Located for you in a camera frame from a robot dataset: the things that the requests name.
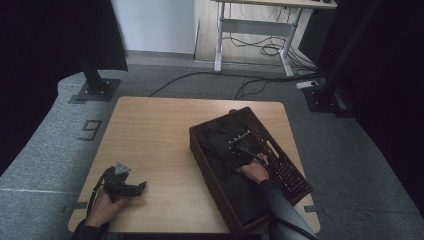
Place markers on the white power strip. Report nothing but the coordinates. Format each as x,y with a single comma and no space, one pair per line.
306,84

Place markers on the white frame desk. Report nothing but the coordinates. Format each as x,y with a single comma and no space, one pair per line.
256,26

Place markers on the black curtain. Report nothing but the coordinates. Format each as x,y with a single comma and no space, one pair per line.
393,83
40,66

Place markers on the dark pleated skirt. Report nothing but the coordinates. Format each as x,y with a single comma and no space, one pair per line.
226,186

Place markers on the black metal stand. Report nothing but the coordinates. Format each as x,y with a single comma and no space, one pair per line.
326,93
95,83

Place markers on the person's left hand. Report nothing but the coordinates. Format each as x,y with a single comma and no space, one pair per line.
105,208

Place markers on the black tape strip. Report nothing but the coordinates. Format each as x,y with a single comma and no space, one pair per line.
315,209
79,205

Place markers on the black computer case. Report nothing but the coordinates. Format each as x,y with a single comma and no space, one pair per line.
315,36

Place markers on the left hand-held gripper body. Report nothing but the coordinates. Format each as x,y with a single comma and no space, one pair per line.
116,186

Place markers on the brown woven basket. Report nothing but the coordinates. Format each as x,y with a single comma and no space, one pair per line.
286,173

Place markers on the person's right leg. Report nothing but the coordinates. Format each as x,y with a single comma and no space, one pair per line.
273,233

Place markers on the grey felt mat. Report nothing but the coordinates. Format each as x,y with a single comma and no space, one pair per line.
350,166

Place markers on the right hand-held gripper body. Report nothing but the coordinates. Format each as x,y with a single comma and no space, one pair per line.
241,153

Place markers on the person's right hand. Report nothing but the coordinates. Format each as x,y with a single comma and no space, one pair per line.
255,171

